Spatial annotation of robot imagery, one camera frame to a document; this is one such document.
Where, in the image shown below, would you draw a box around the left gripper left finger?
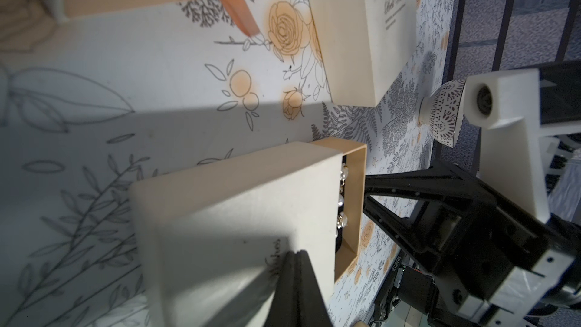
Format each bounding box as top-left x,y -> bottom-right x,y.
264,251 -> 297,327

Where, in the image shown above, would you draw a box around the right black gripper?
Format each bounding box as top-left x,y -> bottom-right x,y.
363,163 -> 580,326

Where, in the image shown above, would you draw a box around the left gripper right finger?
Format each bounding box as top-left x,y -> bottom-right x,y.
294,251 -> 332,327

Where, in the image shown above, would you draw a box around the pearl earrings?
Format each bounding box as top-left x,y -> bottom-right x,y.
335,163 -> 349,239

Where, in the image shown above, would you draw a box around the cream drawer jewelry box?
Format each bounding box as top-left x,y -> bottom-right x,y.
128,138 -> 367,326

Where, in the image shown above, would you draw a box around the cream jewelry box right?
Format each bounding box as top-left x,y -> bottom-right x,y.
310,0 -> 418,107

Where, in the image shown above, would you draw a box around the floral table cloth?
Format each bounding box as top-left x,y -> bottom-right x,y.
1,0 -> 454,326

